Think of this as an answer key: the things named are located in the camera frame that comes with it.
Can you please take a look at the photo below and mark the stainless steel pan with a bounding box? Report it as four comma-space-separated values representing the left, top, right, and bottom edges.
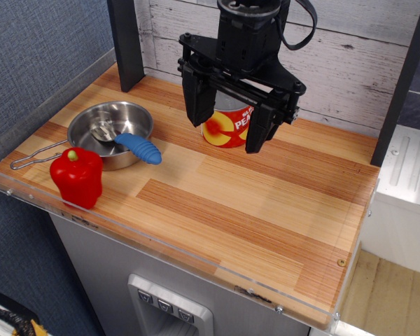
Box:
10, 101, 162, 171

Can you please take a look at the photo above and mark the left dark gray post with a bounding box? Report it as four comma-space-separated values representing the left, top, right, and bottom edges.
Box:
106, 0, 145, 92

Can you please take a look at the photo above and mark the right dark gray post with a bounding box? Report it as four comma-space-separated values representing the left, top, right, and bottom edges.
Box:
370, 15, 420, 167

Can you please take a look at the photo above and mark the black yellow object bottom left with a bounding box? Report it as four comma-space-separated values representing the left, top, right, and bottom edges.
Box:
0, 293, 49, 335

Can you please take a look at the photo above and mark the dark gray post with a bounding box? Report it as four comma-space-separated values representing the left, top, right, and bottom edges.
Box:
370, 15, 420, 167
106, 0, 145, 92

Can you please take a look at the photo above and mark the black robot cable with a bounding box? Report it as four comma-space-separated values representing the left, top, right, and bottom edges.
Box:
274, 0, 319, 50

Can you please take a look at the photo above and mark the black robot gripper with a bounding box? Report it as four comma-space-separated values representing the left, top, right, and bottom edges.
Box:
178, 1, 307, 154

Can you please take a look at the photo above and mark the white toy sink counter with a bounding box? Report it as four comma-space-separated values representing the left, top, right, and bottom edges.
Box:
360, 125, 420, 272

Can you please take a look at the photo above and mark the red yellow peaches can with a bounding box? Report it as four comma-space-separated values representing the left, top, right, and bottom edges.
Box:
201, 91, 253, 148

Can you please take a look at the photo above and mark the blue handled metal spatula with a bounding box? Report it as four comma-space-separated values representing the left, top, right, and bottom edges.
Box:
90, 121, 162, 165

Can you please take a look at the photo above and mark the gray toy fridge cabinet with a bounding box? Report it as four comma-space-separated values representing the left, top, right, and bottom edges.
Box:
51, 215, 310, 335

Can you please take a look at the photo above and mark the red toy bell pepper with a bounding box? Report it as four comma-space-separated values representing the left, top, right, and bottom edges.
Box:
50, 147, 103, 209

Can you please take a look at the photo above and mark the silver water dispenser panel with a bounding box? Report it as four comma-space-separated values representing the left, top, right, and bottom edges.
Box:
127, 274, 214, 335

